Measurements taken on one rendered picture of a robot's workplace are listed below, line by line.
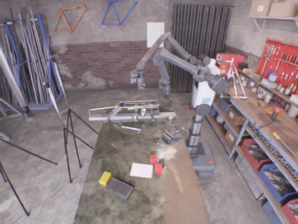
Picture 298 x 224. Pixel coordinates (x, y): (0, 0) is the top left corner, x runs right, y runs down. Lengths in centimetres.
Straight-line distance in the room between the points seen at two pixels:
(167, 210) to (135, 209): 18
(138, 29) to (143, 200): 360
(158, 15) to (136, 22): 53
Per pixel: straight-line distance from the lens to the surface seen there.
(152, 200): 98
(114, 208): 98
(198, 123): 169
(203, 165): 198
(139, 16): 393
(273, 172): 220
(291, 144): 191
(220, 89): 128
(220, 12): 395
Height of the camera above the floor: 178
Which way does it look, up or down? 34 degrees down
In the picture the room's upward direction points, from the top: straight up
